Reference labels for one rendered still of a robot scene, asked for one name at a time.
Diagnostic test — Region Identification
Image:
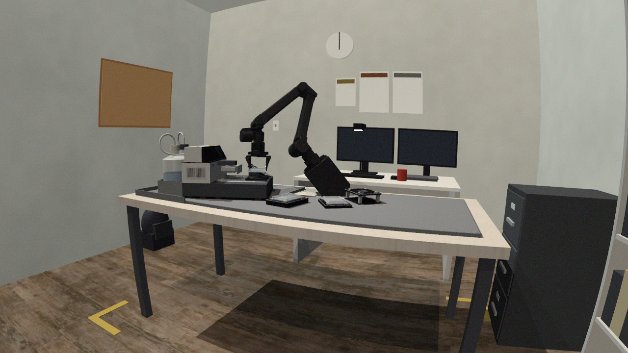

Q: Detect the white plastic bottle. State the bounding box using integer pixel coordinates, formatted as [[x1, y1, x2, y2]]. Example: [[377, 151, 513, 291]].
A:
[[162, 145, 184, 181]]

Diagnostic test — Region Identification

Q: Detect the dark grey raised edge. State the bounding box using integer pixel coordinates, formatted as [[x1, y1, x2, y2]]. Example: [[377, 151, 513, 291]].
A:
[[135, 186, 185, 203]]

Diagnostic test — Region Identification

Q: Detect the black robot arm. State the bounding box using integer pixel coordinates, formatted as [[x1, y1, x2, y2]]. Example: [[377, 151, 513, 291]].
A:
[[239, 82, 325, 172]]

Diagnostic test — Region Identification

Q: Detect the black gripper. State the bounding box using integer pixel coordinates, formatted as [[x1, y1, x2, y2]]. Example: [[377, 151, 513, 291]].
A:
[[245, 151, 271, 171]]

